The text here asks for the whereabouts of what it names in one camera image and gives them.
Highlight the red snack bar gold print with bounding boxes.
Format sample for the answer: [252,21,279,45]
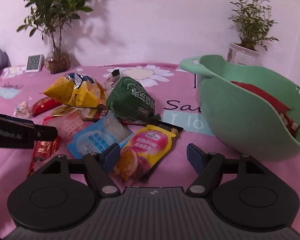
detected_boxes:
[27,116,60,178]

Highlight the clear plastic packet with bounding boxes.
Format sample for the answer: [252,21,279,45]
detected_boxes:
[104,69,122,89]

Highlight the red gold-edged packet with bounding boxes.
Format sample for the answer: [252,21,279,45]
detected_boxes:
[31,97,63,117]

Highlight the yellow chip bag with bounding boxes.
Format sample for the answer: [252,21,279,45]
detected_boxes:
[43,72,107,108]

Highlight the large red white snack packet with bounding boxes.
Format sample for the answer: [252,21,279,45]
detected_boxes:
[230,81,292,113]

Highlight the gold foil packet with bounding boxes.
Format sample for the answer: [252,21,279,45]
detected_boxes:
[51,105,77,118]

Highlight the white digital clock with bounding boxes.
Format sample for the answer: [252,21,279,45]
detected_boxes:
[25,54,45,73]

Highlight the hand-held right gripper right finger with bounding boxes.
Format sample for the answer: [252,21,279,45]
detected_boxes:
[187,144,273,197]

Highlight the light blue white packet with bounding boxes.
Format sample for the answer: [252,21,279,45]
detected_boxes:
[66,112,133,159]

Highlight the pink floral tablecloth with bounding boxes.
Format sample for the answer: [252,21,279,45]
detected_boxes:
[0,62,300,235]

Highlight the dark green snack packet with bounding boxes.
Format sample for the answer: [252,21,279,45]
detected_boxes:
[106,76,162,125]

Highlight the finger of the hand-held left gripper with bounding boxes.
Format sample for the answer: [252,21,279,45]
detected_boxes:
[34,124,58,142]

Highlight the green plastic bowl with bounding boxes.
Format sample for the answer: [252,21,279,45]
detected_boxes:
[179,54,300,159]

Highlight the small white candy packet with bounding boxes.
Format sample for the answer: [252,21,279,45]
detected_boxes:
[14,100,32,119]

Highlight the small plant in white pot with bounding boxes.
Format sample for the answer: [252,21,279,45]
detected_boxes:
[226,0,279,67]

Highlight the black snack packet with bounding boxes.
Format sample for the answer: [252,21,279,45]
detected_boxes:
[140,120,184,182]

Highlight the leafy plant in glass vase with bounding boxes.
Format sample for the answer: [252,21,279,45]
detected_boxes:
[16,0,108,75]

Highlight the pink white snack packet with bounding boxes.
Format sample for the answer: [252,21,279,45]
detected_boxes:
[42,110,88,140]

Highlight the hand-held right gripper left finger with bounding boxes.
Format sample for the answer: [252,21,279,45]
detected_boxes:
[34,144,121,197]

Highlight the dark brown snack packet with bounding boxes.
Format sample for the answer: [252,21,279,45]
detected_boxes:
[81,107,110,122]

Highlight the yellow pink snack packet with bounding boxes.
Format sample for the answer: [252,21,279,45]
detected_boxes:
[110,124,178,183]

